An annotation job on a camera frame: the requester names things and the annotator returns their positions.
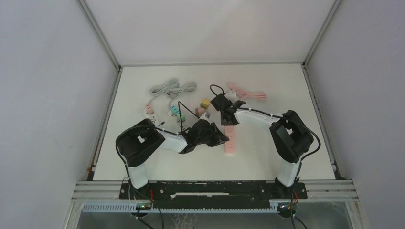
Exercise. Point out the pink power strip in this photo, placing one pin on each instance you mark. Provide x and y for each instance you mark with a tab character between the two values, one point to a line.
230	145

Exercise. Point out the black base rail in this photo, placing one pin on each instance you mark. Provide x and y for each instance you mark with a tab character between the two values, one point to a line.
213	195

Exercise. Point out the green charger plug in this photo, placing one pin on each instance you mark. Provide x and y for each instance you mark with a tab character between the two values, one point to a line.
180	117

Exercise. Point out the teal charger plug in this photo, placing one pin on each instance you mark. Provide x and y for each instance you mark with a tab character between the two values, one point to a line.
174	109

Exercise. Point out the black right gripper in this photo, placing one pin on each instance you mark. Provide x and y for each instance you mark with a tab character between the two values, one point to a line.
223	123

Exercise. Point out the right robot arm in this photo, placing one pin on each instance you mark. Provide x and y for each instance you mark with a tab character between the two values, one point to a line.
293	140

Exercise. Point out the white power strip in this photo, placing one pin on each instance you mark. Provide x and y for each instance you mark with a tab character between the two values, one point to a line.
154	119

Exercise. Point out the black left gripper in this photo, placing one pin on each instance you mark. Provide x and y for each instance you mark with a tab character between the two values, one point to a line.
218	138

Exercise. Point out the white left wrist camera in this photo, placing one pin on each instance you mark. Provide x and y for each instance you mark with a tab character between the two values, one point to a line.
205	116

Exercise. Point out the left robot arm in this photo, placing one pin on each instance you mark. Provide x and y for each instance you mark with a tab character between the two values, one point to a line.
136	144

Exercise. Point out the pink USB charger plug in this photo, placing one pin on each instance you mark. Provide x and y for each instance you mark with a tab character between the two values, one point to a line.
149	109

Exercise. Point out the yellow charger plug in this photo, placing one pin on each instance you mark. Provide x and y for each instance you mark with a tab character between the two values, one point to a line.
205	103

